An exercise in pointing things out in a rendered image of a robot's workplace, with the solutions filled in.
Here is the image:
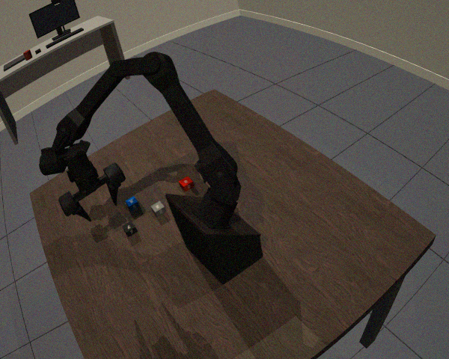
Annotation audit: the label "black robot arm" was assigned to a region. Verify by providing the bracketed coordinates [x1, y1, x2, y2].
[39, 52, 241, 229]

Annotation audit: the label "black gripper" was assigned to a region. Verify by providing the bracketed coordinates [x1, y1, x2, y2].
[59, 163, 126, 221]

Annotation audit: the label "blue block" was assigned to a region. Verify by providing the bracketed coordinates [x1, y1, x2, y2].
[126, 196, 139, 211]

